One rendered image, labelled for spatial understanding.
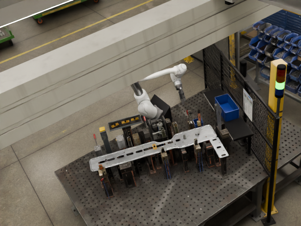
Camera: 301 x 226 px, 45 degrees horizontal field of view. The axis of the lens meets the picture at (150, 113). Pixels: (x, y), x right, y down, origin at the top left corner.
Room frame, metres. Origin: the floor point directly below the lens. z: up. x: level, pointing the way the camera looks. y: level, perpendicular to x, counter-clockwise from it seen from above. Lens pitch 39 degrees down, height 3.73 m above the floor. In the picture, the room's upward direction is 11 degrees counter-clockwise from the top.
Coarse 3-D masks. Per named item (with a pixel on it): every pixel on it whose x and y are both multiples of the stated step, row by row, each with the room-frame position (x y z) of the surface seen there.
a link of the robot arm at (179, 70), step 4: (180, 64) 3.41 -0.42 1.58; (184, 64) 3.41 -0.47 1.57; (172, 68) 3.40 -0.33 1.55; (176, 68) 3.39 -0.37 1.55; (180, 68) 3.37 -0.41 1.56; (184, 68) 3.36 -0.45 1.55; (156, 72) 3.41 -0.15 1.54; (160, 72) 3.39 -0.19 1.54; (164, 72) 3.38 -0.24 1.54; (168, 72) 3.37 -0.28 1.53; (172, 72) 3.38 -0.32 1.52; (176, 72) 3.37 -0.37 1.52; (180, 72) 3.36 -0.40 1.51; (184, 72) 3.37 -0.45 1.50; (148, 76) 3.39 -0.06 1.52; (152, 76) 3.39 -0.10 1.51; (156, 76) 3.38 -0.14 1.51; (176, 76) 3.42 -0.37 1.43; (180, 76) 3.40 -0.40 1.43; (140, 80) 3.35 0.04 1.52; (144, 80) 3.37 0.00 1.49
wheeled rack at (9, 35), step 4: (0, 28) 8.64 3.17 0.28; (4, 28) 8.61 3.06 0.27; (8, 28) 8.13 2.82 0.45; (0, 32) 8.33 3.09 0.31; (4, 32) 8.35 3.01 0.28; (8, 32) 8.33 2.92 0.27; (0, 36) 8.15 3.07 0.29; (4, 36) 8.12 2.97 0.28; (8, 36) 8.10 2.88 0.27; (12, 36) 8.11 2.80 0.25; (0, 40) 7.98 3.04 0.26; (4, 40) 8.02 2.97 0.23; (8, 40) 8.19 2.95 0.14; (12, 44) 8.12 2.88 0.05
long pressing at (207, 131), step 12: (180, 132) 2.97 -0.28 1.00; (192, 132) 2.93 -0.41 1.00; (204, 132) 2.89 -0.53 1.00; (144, 144) 2.89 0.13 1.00; (156, 144) 2.85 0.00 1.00; (168, 144) 2.82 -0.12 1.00; (180, 144) 2.78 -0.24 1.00; (192, 144) 2.75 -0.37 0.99; (108, 156) 2.81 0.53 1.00; (132, 156) 2.75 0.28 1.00; (144, 156) 2.72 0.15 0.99; (96, 168) 2.68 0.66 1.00
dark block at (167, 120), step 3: (165, 120) 3.08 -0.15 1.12; (168, 120) 3.07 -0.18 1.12; (168, 123) 3.03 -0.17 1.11; (168, 126) 3.03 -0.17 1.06; (168, 129) 3.04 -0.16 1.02; (171, 129) 3.04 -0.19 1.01; (168, 132) 3.03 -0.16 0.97; (171, 132) 3.04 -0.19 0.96; (168, 135) 3.05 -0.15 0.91; (171, 135) 3.04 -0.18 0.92; (168, 138) 3.08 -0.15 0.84; (171, 138) 3.04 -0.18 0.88
